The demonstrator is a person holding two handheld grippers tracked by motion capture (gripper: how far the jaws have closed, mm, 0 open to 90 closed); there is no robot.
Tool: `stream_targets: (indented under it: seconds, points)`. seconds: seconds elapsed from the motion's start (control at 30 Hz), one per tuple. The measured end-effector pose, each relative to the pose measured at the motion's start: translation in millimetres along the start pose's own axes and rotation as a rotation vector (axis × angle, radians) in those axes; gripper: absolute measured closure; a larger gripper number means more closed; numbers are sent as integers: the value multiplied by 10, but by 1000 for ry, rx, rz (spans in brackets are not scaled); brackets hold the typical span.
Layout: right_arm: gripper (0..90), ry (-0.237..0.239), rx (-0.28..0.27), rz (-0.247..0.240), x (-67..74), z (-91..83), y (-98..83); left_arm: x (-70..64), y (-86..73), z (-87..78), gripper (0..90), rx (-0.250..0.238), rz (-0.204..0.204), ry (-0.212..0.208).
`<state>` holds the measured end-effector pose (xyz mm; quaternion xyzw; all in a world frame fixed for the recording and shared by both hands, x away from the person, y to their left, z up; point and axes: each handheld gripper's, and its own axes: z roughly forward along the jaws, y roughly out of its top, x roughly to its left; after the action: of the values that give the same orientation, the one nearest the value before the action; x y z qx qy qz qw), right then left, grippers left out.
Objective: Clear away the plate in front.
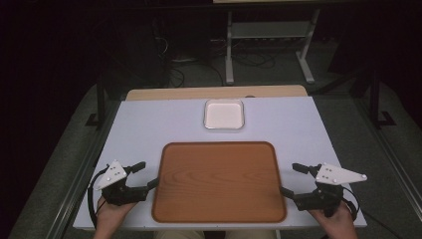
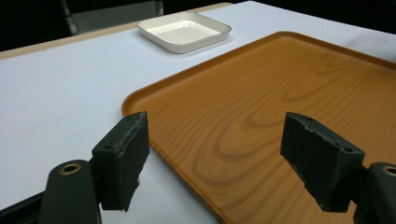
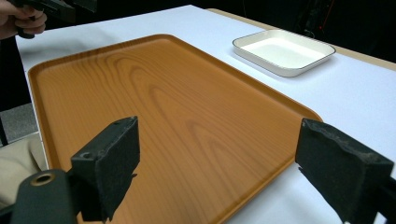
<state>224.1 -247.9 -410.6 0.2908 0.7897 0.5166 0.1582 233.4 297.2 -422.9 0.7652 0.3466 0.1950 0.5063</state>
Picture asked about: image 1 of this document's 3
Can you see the person's left hand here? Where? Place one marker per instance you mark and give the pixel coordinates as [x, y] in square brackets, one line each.
[111, 214]

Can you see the white square dish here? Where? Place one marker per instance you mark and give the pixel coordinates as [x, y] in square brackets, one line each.
[224, 114]

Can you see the brown wooden tray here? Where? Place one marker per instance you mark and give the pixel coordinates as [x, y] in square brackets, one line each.
[219, 182]

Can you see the white metal desk frame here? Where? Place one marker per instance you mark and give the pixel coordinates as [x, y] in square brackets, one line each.
[270, 30]

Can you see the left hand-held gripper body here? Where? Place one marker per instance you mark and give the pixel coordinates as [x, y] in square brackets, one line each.
[114, 191]

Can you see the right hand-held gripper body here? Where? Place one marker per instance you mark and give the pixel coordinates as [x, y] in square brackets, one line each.
[326, 194]

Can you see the aluminium rail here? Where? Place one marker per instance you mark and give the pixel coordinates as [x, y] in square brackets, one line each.
[398, 166]
[78, 186]

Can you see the person's right hand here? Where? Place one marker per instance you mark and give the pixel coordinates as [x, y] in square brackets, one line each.
[336, 220]

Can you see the black metal stand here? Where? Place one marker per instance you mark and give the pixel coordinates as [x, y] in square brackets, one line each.
[375, 99]
[100, 99]

